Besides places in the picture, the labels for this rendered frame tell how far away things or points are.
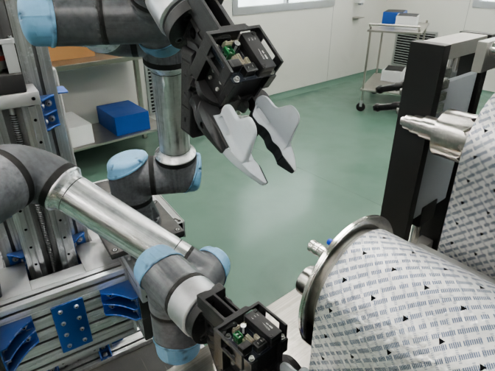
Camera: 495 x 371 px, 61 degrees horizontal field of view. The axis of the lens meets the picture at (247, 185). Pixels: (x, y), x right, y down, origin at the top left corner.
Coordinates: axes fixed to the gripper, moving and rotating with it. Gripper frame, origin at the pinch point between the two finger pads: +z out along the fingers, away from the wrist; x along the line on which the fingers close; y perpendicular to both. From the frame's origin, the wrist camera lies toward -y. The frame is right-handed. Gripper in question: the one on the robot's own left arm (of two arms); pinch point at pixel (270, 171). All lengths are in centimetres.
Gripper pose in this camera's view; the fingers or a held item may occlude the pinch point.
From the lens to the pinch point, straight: 46.7
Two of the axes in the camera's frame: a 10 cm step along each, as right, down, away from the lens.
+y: 4.0, -4.4, -8.0
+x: 7.7, -3.1, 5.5
